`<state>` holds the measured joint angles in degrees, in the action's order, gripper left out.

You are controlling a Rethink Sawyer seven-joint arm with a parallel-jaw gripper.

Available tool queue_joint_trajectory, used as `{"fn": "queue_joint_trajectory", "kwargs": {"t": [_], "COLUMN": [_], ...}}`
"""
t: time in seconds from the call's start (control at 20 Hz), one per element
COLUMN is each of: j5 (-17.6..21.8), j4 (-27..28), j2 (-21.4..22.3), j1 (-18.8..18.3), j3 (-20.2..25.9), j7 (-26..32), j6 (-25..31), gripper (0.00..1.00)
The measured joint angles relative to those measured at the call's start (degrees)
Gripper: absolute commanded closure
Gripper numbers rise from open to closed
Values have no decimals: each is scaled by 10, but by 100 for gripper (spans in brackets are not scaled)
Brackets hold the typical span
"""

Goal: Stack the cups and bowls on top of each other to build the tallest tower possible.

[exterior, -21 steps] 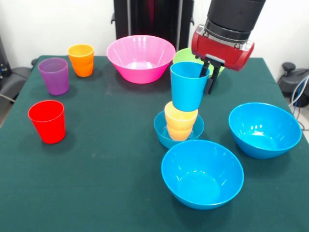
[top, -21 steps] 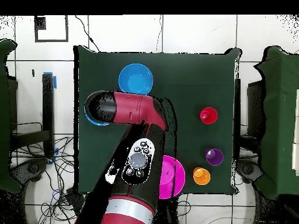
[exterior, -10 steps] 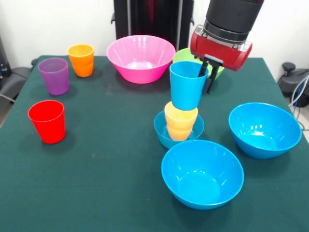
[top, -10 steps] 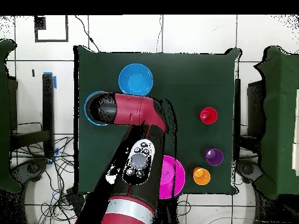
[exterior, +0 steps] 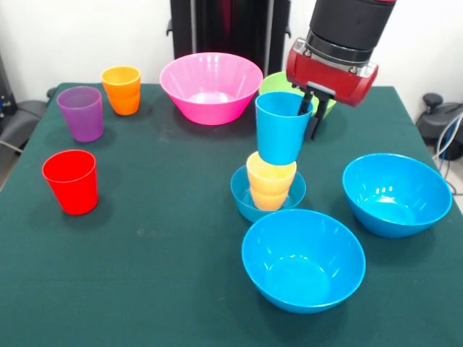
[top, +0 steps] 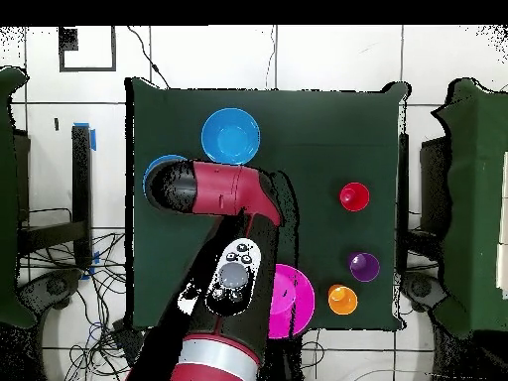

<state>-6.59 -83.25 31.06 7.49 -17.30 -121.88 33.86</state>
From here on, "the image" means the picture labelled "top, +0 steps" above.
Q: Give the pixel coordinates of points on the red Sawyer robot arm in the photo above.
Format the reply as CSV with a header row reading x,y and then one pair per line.
x,y
222,190

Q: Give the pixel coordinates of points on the large blue bowl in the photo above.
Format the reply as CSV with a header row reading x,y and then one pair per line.
x,y
230,135
156,162

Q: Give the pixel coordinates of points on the dark green tablecloth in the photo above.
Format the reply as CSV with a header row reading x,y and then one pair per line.
x,y
317,139

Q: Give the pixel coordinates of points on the pink bowl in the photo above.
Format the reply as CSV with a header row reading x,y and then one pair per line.
x,y
297,297

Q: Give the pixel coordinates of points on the red cup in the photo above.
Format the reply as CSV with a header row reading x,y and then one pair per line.
x,y
354,197

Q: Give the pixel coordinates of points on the purple cup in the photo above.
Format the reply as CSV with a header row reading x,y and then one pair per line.
x,y
364,267

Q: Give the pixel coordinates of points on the orange cup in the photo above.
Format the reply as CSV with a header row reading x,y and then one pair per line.
x,y
343,299

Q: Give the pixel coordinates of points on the black stand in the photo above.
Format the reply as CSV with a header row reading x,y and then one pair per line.
x,y
81,178

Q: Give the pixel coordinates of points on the black power adapter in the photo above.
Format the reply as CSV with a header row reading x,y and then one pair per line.
x,y
127,341

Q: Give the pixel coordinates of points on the black chair base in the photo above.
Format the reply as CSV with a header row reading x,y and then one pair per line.
x,y
420,287
55,285

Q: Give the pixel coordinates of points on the green covered side table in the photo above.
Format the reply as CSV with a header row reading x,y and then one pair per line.
x,y
8,198
476,198

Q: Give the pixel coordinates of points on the black floor frame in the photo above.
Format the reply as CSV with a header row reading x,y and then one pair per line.
x,y
67,39

